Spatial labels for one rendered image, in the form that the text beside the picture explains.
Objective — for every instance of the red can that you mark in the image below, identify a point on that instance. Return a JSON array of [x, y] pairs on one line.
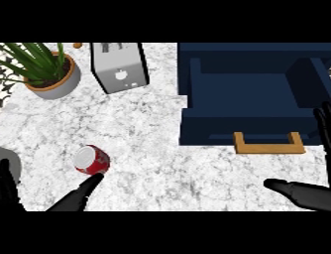
[[91, 160]]

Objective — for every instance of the navy blue drawer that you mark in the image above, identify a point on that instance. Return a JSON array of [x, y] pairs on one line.
[[251, 124]]

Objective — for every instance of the grey and terracotta plant pot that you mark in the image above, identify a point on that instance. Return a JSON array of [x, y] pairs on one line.
[[60, 86]]

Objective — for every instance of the green leafy plant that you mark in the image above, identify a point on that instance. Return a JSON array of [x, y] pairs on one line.
[[38, 61]]

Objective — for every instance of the silver toaster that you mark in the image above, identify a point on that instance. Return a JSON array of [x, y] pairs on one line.
[[121, 74]]

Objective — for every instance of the small orange object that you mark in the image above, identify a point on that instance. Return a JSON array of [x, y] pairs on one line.
[[77, 45]]

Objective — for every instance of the navy blue cabinet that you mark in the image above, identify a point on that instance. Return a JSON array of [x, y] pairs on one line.
[[251, 49]]

